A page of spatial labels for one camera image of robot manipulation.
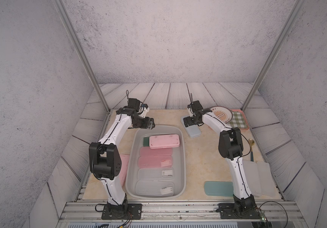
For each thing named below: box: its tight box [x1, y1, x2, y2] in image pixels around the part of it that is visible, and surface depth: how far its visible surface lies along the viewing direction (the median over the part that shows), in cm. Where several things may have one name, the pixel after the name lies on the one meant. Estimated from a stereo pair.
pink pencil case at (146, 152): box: [138, 146, 174, 160], surface depth 97 cm
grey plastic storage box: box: [125, 125, 186, 200], surface depth 89 cm
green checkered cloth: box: [226, 111, 248, 129], surface depth 113 cm
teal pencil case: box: [204, 180, 234, 197], surface depth 84 cm
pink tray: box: [225, 109, 250, 130], surface depth 113 cm
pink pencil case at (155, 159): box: [137, 151, 174, 169], surface depth 93 cm
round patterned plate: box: [210, 105, 234, 124], surface depth 120 cm
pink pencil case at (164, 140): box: [149, 133, 180, 149], surface depth 96 cm
